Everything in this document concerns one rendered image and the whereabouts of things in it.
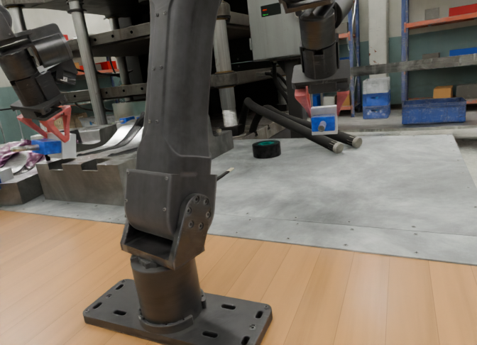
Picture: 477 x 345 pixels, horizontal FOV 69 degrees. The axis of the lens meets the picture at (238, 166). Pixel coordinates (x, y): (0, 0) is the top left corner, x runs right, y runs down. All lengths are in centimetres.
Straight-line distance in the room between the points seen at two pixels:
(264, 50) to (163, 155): 117
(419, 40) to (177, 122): 693
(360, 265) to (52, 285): 40
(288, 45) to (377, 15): 560
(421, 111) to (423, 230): 376
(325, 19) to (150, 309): 48
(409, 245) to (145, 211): 33
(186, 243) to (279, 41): 119
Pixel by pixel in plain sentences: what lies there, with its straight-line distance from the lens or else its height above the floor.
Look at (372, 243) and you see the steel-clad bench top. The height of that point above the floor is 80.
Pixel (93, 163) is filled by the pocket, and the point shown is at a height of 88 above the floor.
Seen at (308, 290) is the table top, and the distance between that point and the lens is 42.
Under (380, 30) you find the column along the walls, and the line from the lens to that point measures 695.
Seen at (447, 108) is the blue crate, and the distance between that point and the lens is 428.
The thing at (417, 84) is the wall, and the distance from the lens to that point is 721.
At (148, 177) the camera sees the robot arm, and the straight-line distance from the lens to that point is 33.
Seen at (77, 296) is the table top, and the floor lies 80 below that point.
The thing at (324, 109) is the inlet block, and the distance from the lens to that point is 71.
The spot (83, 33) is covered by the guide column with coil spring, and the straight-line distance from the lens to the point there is 190.
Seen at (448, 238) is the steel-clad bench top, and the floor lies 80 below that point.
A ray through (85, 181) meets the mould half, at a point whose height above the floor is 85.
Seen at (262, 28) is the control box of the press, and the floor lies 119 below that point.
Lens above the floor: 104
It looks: 15 degrees down
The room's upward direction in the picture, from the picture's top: 7 degrees counter-clockwise
